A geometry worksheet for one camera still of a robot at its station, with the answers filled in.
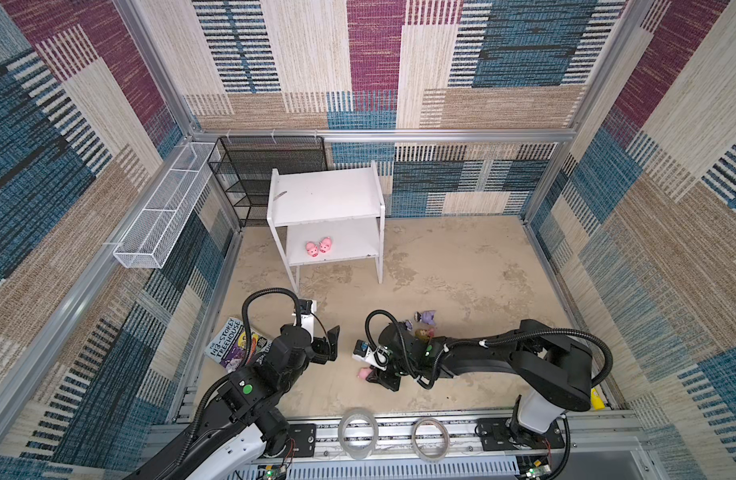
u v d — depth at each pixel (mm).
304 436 739
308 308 629
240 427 500
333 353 672
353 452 687
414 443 724
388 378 732
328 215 760
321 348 660
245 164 1045
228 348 836
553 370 455
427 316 916
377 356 731
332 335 661
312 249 890
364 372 800
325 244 894
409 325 906
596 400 777
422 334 875
